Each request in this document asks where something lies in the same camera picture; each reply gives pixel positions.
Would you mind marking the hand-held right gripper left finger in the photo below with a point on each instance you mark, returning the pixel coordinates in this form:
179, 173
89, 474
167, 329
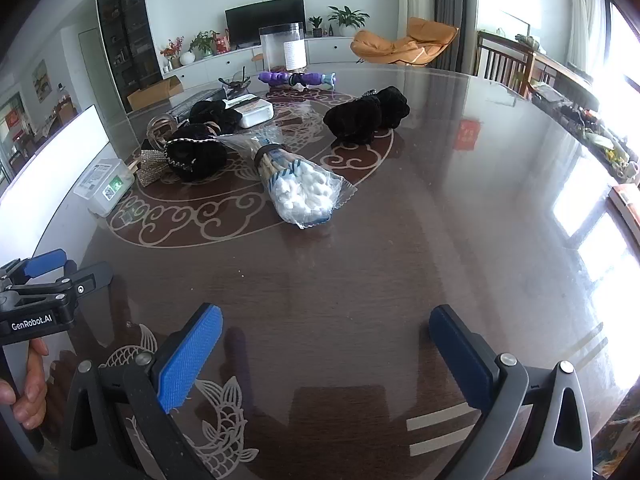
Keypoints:
192, 355

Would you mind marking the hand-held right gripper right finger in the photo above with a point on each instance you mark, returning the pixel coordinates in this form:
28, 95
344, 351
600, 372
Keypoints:
460, 360

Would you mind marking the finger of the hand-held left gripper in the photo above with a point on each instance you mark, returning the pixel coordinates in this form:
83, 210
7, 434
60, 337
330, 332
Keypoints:
87, 279
46, 262

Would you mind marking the person's left hand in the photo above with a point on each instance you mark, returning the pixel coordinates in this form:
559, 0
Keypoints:
32, 382

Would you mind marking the clear plastic box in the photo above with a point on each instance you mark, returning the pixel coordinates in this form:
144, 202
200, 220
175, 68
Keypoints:
102, 185

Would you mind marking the white panel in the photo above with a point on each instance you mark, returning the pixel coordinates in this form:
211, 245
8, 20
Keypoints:
55, 160

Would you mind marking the rhinestone hair bow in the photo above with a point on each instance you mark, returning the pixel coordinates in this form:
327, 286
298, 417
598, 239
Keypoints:
151, 162

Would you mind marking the cardboard box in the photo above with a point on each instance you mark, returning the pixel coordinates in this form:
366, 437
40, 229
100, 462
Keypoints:
155, 92

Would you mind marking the bag of cotton swabs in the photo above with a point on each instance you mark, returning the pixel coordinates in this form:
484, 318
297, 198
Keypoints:
305, 190

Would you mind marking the white rectangular box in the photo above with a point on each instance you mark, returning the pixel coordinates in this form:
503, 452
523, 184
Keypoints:
252, 112

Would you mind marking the dark display cabinet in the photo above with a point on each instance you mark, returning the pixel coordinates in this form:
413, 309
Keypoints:
127, 35

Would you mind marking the red flowers in vase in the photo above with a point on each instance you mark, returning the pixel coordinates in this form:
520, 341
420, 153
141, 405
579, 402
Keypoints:
172, 50

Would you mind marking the white television cabinet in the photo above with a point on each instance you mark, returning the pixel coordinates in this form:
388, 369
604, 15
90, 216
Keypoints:
210, 67

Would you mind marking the eyeglasses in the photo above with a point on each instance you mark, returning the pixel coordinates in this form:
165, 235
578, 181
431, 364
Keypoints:
235, 80

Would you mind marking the leafy plant in vase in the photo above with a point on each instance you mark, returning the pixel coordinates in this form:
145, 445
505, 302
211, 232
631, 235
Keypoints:
202, 42

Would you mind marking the purple plastic toy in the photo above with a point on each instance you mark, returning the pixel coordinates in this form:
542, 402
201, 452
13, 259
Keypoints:
275, 78

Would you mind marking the cluttered wooden side table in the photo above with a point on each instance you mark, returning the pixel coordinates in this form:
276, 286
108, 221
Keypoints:
580, 95

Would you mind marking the wooden chair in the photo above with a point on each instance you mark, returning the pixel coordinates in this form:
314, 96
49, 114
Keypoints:
500, 62

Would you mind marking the clear cylindrical container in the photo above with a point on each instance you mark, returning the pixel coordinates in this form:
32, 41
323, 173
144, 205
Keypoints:
280, 45

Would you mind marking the black television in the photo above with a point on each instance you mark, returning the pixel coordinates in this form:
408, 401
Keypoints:
265, 17

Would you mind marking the orange lounge chair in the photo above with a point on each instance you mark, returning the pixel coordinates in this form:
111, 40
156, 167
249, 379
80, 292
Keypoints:
400, 42

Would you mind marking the small green potted plant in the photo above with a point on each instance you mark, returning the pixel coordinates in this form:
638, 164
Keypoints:
316, 24

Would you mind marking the grey curtain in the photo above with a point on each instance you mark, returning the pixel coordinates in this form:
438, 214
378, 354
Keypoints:
452, 5

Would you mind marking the large green potted plant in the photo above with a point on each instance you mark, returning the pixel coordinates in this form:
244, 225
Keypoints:
347, 17

